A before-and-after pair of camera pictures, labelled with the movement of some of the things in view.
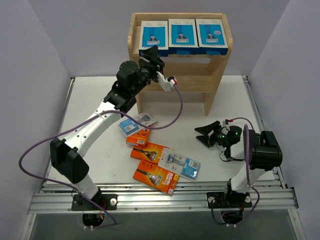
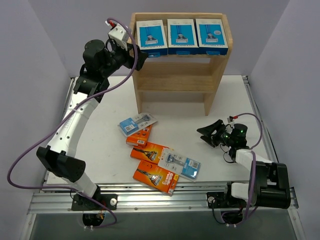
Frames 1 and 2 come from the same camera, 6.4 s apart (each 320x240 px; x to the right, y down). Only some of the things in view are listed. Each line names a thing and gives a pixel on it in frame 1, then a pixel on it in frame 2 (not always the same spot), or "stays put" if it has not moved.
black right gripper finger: x=206 y=129 stays put
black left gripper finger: x=152 y=54 → x=141 y=57
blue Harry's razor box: x=211 y=37 stays put
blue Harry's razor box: x=154 y=32 stays put
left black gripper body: x=152 y=65 → x=129 y=58
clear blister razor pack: x=128 y=126 stays put
